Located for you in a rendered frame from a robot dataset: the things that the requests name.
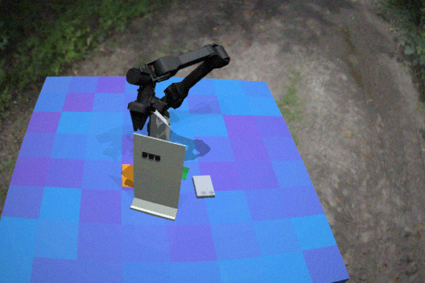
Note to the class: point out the grey panel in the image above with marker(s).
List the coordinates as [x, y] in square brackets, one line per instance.
[158, 169]

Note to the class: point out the orange flat square patch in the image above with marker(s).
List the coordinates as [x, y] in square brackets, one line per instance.
[127, 176]

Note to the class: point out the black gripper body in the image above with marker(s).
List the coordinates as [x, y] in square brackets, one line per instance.
[143, 96]

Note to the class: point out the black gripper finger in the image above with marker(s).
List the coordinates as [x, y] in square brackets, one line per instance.
[143, 120]
[136, 118]

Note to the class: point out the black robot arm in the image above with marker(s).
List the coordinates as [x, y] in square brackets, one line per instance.
[214, 56]

